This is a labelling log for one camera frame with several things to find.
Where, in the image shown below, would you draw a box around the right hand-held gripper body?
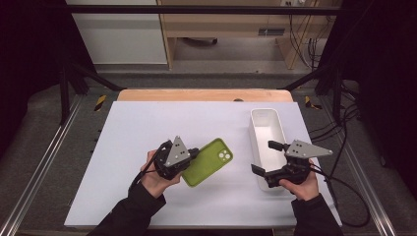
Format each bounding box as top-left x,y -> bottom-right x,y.
264,140 -> 334,189

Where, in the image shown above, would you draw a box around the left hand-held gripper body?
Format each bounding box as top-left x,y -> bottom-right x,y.
152,135 -> 200,181

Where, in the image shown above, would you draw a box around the white plastic storage bin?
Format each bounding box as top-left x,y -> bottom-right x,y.
249,107 -> 296,193

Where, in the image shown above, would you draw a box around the green phone case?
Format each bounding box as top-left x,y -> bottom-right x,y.
181,138 -> 234,188

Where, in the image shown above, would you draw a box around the person's left hand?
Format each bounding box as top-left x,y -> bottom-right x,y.
140,149 -> 182,200

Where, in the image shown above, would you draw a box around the person's right hand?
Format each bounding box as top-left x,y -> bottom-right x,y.
278,160 -> 321,202

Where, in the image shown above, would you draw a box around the yellow black striped tape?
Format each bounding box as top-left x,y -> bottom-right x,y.
304,95 -> 323,111
93,94 -> 108,112

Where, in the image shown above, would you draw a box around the white table mat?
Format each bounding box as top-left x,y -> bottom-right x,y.
64,100 -> 342,229

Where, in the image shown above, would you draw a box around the wooden table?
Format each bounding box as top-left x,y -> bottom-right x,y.
117,88 -> 294,103

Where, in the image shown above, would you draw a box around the grey power strip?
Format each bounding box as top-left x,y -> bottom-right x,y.
258,28 -> 286,37

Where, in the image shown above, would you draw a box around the black curtain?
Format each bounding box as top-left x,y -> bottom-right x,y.
319,0 -> 417,201
0,0 -> 96,161

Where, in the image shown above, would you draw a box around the white cabinet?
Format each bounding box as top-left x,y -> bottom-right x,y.
65,0 -> 168,65

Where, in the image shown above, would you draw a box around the light wooden desk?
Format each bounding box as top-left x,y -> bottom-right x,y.
156,0 -> 342,71

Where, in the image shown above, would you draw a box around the left hand-held gripper black cable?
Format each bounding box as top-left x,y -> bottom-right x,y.
130,141 -> 173,191

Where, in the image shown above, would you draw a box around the hand-held gripper black cable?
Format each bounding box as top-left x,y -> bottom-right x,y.
309,165 -> 372,229
130,141 -> 173,191

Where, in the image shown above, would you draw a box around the black floor cables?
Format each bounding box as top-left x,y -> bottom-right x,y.
309,82 -> 362,180

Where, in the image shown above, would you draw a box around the black frame strut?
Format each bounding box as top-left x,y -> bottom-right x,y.
280,62 -> 344,124
59,62 -> 127,126

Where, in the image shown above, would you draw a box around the aluminium floor rail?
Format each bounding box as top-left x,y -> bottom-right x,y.
319,97 -> 398,236
0,96 -> 84,236

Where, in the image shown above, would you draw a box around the right hand-held gripper black cable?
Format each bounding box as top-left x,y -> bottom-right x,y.
309,165 -> 372,229

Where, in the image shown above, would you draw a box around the hanging black cables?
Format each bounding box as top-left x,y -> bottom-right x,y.
287,0 -> 328,71

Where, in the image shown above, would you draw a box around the black horizontal frame bar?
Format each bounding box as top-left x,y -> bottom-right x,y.
63,4 -> 345,16

